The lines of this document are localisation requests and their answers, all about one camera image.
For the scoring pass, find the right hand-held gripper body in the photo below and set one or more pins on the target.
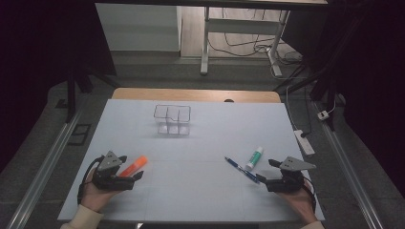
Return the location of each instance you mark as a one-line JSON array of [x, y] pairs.
[[286, 183]]

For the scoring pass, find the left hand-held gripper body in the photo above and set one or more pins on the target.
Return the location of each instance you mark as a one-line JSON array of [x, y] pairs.
[[110, 181]]

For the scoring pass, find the orange highlighter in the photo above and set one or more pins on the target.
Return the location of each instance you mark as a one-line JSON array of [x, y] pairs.
[[133, 166]]

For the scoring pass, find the white and green glue stick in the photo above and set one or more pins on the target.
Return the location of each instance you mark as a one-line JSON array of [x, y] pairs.
[[254, 158]]

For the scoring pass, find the blue pen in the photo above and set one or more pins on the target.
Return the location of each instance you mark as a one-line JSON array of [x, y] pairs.
[[242, 170]]

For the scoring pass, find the clear plastic organizer box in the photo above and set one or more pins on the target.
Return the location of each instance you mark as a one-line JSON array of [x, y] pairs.
[[172, 120]]

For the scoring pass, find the person's left hand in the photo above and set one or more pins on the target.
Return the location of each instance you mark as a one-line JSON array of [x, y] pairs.
[[95, 197]]

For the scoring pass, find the person's right hand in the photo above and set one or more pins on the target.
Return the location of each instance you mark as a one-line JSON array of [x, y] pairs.
[[297, 203]]

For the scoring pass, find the white power strip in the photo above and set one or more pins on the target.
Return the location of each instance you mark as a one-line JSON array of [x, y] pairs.
[[304, 142]]

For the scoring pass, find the small white adapter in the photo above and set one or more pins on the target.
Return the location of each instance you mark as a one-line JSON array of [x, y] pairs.
[[323, 115]]

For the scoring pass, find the black metal stand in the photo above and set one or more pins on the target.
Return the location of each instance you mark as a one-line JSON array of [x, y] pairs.
[[71, 95]]

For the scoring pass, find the wooden table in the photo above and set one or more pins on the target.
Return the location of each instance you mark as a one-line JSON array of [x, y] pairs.
[[191, 94]]

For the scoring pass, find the white cabinet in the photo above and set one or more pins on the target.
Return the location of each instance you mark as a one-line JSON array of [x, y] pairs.
[[137, 28]]

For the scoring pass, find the aluminium floor rail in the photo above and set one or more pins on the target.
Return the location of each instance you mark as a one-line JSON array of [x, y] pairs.
[[347, 171], [41, 171]]

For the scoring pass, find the white desk frame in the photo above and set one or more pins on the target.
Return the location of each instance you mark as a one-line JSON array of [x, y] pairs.
[[242, 26]]

